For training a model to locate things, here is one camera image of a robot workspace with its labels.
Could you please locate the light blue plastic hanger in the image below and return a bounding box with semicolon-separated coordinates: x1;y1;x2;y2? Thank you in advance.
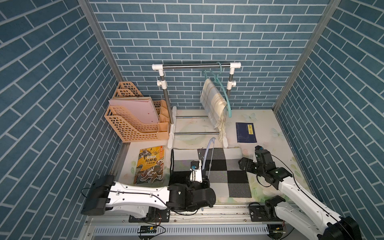
201;137;216;180

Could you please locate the plaid cream blue scarf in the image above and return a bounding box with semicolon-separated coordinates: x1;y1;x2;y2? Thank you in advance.
200;79;228;142

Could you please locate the teal plastic hanger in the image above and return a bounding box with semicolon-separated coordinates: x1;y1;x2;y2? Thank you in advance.
209;62;236;118

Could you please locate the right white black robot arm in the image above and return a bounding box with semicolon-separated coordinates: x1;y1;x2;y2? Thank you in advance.
239;146;362;240

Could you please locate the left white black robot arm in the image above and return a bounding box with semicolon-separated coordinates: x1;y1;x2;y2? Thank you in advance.
81;175;216;216

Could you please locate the black grey checkered mat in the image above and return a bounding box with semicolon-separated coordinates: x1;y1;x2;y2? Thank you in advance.
170;148;252;199

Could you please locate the dark blue book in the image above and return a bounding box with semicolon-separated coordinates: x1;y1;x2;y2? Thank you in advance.
236;123;257;143

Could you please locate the floral tablecloth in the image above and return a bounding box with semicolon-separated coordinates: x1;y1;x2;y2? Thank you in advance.
118;108;307;205

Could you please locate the yellow illustrated book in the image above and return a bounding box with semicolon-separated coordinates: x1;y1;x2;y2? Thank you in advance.
134;146;166;185

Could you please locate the green circuit board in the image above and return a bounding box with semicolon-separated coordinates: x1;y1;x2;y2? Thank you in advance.
138;225;157;235

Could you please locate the white steel clothes rack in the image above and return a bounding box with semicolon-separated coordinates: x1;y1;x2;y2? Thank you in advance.
151;61;242;149

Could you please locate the orange plastic file organizer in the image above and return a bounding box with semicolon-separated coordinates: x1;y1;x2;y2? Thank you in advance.
105;82;170;143

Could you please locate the pink folder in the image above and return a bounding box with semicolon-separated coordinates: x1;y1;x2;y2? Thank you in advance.
109;97;159;124

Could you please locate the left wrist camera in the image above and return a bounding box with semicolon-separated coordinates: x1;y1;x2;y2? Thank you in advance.
190;161;203;183

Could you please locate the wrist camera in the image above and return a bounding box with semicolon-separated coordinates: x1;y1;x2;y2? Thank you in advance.
255;146;264;154
190;161;203;183

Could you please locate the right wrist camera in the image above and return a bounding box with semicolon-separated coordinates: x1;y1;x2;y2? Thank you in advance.
255;146;264;154

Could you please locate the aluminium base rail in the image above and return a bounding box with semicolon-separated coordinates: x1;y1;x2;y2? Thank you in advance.
77;203;340;240

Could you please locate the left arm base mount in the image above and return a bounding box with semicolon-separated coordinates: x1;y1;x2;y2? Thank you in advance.
129;207;171;223

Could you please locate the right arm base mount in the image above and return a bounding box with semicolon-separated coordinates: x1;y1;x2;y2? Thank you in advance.
248;196;286;222

